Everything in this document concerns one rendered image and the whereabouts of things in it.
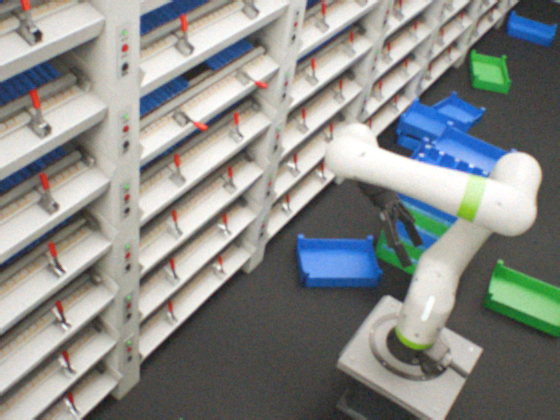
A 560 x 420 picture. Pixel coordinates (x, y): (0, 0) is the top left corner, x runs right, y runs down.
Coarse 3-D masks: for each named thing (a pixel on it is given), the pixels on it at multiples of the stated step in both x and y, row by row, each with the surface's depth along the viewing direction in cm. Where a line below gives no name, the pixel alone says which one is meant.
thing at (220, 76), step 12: (240, 60) 195; (252, 60) 199; (228, 72) 190; (204, 84) 184; (180, 96) 178; (192, 96) 180; (204, 96) 183; (168, 108) 174; (144, 120) 168; (156, 120) 171; (168, 120) 173
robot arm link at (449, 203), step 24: (336, 144) 176; (360, 144) 176; (336, 168) 177; (360, 168) 175; (384, 168) 173; (408, 168) 173; (432, 168) 173; (408, 192) 174; (432, 192) 171; (456, 192) 169
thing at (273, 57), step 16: (256, 32) 203; (256, 48) 204; (272, 48) 203; (272, 64) 204; (192, 80) 186; (256, 80) 197; (176, 96) 180; (208, 96) 185; (224, 96) 188; (240, 96) 195; (192, 112) 180; (208, 112) 182; (160, 128) 172; (176, 128) 175; (192, 128) 180; (144, 144) 167; (160, 144) 170; (144, 160) 167
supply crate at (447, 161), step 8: (424, 144) 263; (416, 152) 261; (432, 152) 265; (416, 160) 264; (432, 160) 266; (448, 160) 263; (464, 160) 260; (448, 168) 263; (464, 168) 261; (480, 168) 257; (480, 176) 259; (488, 176) 258
